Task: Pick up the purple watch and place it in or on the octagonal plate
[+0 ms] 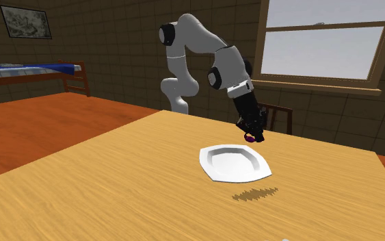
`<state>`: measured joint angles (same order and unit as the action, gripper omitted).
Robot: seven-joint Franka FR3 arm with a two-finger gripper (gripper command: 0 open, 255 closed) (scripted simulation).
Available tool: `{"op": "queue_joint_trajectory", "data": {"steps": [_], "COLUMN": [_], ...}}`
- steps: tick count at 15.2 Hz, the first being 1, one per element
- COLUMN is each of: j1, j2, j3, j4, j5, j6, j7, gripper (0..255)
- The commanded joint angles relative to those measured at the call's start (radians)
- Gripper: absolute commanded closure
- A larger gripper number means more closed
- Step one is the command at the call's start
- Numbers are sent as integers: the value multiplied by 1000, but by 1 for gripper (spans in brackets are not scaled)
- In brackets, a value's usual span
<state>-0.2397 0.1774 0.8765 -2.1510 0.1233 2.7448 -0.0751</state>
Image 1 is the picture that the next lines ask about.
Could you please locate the dark wooden chair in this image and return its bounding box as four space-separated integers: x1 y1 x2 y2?
257 101 293 136

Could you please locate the white plate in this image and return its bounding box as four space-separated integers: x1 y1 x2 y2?
199 144 273 183

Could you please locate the wooden framed window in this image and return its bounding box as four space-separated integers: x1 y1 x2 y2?
251 0 385 97

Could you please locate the wooden bed with blue cover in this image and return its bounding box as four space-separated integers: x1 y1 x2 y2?
0 60 92 98

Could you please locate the framed grey wall picture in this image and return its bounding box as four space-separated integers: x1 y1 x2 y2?
0 5 53 40

